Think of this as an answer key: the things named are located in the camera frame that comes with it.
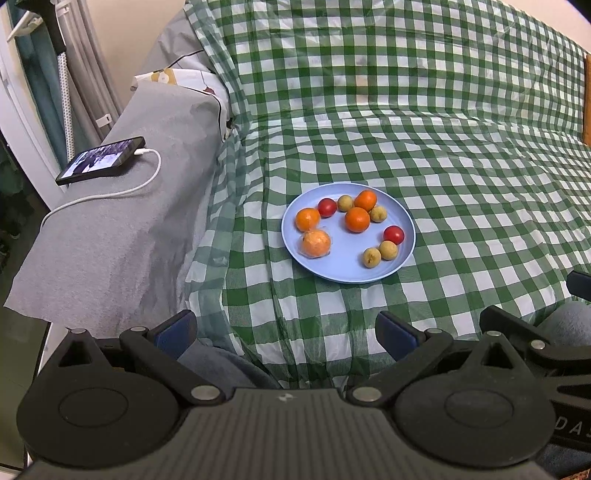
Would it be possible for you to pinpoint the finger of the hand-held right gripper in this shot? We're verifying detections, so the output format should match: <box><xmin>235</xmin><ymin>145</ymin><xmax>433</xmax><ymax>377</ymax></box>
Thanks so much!
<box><xmin>479</xmin><ymin>305</ymin><xmax>566</xmax><ymax>370</ymax></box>
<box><xmin>567</xmin><ymin>270</ymin><xmax>591</xmax><ymax>303</ymax></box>

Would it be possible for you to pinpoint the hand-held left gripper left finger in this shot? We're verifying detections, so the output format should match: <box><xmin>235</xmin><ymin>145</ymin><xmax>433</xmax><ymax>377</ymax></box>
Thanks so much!
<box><xmin>46</xmin><ymin>310</ymin><xmax>232</xmax><ymax>408</ymax></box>

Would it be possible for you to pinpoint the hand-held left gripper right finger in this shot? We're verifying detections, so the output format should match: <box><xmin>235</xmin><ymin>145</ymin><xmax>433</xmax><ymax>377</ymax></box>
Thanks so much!
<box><xmin>346</xmin><ymin>311</ymin><xmax>536</xmax><ymax>408</ymax></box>

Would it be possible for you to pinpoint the light blue plate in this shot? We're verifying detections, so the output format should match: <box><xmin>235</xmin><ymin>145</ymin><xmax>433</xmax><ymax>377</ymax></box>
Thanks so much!
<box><xmin>281</xmin><ymin>183</ymin><xmax>416</xmax><ymax>284</ymax></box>

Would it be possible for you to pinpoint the plastic orange mandarin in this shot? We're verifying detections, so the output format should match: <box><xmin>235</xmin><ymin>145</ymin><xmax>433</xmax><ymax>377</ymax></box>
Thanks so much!
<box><xmin>298</xmin><ymin>229</ymin><xmax>333</xmax><ymax>259</ymax></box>

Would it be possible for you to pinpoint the person's right leg in jeans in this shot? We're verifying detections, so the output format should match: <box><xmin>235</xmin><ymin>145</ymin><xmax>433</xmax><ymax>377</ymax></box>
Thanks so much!
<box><xmin>538</xmin><ymin>301</ymin><xmax>591</xmax><ymax>346</ymax></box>

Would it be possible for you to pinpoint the person's leg in jeans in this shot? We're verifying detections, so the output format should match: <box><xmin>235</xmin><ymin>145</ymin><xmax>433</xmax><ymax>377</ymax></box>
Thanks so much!
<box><xmin>178</xmin><ymin>346</ymin><xmax>282</xmax><ymax>393</ymax></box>
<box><xmin>538</xmin><ymin>301</ymin><xmax>591</xmax><ymax>346</ymax></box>

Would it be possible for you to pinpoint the person's left leg in jeans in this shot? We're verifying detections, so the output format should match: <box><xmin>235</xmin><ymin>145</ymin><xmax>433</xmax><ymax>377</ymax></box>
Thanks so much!
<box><xmin>178</xmin><ymin>346</ymin><xmax>282</xmax><ymax>393</ymax></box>

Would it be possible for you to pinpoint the grey blanket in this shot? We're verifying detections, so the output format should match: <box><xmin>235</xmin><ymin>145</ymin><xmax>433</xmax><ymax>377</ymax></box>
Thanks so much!
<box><xmin>4</xmin><ymin>85</ymin><xmax>222</xmax><ymax>342</ymax></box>

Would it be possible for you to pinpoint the orange headboard cushion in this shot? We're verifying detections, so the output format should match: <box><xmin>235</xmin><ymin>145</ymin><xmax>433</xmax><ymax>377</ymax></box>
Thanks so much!
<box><xmin>583</xmin><ymin>51</ymin><xmax>591</xmax><ymax>148</ymax></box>

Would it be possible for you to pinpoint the black smartphone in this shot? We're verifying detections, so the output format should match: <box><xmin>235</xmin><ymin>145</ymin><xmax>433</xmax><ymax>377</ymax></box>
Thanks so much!
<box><xmin>55</xmin><ymin>137</ymin><xmax>146</xmax><ymax>186</ymax></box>

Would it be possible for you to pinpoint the green white checkered cloth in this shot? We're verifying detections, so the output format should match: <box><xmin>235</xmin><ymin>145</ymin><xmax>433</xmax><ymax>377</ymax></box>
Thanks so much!
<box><xmin>178</xmin><ymin>0</ymin><xmax>591</xmax><ymax>393</ymax></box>

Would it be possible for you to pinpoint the black and white dotted pole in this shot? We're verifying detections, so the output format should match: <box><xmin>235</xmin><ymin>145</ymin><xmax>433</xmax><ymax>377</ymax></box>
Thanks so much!
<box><xmin>39</xmin><ymin>0</ymin><xmax>75</xmax><ymax>160</ymax></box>

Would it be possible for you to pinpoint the grey and white floral pillow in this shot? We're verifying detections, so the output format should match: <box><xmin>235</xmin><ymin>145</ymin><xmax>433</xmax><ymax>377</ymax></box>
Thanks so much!
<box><xmin>130</xmin><ymin>2</ymin><xmax>232</xmax><ymax>139</ymax></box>

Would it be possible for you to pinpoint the teal curtain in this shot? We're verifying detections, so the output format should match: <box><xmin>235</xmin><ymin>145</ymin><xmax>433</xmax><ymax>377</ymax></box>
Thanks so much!
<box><xmin>16</xmin><ymin>28</ymin><xmax>70</xmax><ymax>162</ymax></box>

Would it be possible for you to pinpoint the grey curtain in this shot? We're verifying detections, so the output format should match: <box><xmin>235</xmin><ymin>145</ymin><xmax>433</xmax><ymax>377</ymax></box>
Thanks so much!
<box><xmin>55</xmin><ymin>0</ymin><xmax>125</xmax><ymax>139</ymax></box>

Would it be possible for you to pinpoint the white charging cable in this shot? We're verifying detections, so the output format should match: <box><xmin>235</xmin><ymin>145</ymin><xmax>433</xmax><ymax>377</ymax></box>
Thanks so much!
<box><xmin>41</xmin><ymin>147</ymin><xmax>162</xmax><ymax>232</ymax></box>

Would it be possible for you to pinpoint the white door frame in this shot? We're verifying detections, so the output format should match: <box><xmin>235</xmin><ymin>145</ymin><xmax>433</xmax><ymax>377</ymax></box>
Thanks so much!
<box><xmin>0</xmin><ymin>0</ymin><xmax>61</xmax><ymax>195</ymax></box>

